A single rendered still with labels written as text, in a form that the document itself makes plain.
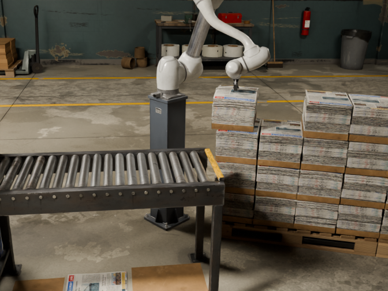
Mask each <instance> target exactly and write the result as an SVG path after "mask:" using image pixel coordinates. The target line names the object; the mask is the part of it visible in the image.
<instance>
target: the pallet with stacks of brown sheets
mask: <svg viewBox="0 0 388 291"><path fill-rule="evenodd" d="M15 42H16V40H15V38H0V70H4V71H5V75H0V77H15V76H16V74H15V70H16V69H19V66H20V65H22V61H21V60H17V51H16V46H15Z"/></svg>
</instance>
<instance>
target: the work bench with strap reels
mask: <svg viewBox="0 0 388 291"><path fill-rule="evenodd" d="M218 18H219V19H220V20H221V21H223V22H224V23H226V24H228V25H230V26H232V27H234V28H235V29H240V30H241V32H243V33H244V29H248V30H249V35H248V37H249V38H250V39H251V40H252V27H254V24H251V23H250V24H244V21H245V20H242V14H241V13H234V12H227V13H219V14H218ZM183 21H184V22H185V20H173V21H165V23H161V22H163V21H161V20H155V23H156V65H155V66H158V63H159V61H160V59H161V58H162V57H165V56H173V57H175V58H177V59H179V58H180V56H181V55H182V53H183V52H185V51H187V48H188V44H184V45H182V52H181V53H180V46H179V44H162V29H190V25H189V24H184V23H183ZM195 24H196V21H193V20H192V24H191V29H194V27H195ZM243 51H244V46H243V44H242V42H240V45H236V44H226V45H223V46H221V45H217V44H206V45H203V48H202V53H200V56H201V59H202V61H231V60H234V59H237V58H240V57H243V56H244V55H243Z"/></svg>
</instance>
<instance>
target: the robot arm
mask: <svg viewBox="0 0 388 291"><path fill-rule="evenodd" d="M193 1H194V2H195V4H196V6H197V7H198V9H199V10H200V12H199V15H198V17H197V20H196V24H195V27H194V29H193V32H192V36H191V39H190V42H189V45H188V48H187V51H185V52H183V53H182V55H181V56H180V58H179V59H177V58H175V57H173V56H165V57H162V58H161V59H160V61H159V63H158V67H157V73H156V82H157V92H153V93H151V96H153V97H154V98H162V99H165V100H170V99H174V98H178V97H182V96H185V94H183V93H180V92H179V84H181V83H186V82H189V81H193V80H196V79H197V78H198V77H200V76H201V74H202V73H203V64H202V59H201V56H200V53H201V51H202V48H203V45H204V42H205V39H206V36H207V33H208V30H209V28H210V25H211V26H212V27H214V28H215V29H217V30H219V31H221V32H223V33H225V34H227V35H229V36H231V37H233V38H235V39H237V40H239V41H240V42H242V44H243V45H244V47H245V50H244V56H243V57H240V58H237V59H234V60H231V61H229V62H228V63H227V64H226V73H227V75H228V76H229V77H231V78H232V79H233V81H234V83H233V85H234V87H233V88H234V91H238V89H239V87H238V79H239V78H240V77H241V76H242V75H243V74H245V73H247V72H249V71H251V70H255V69H257V68H259V67H261V66H263V65H264V64H265V63H267V62H268V61H269V59H270V57H271V56H270V52H269V49H268V48H267V47H259V46H258V45H255V44H254V43H253V41H252V40H251V39H250V38H249V37H248V36H247V35H246V34H245V33H243V32H241V31H239V30H237V29H235V28H234V27H232V26H230V25H228V24H226V23H224V22H223V21H221V20H220V19H219V18H218V17H217V16H216V15H215V10H216V9H217V8H219V6H220V5H221V3H222V2H223V1H224V0H193Z"/></svg>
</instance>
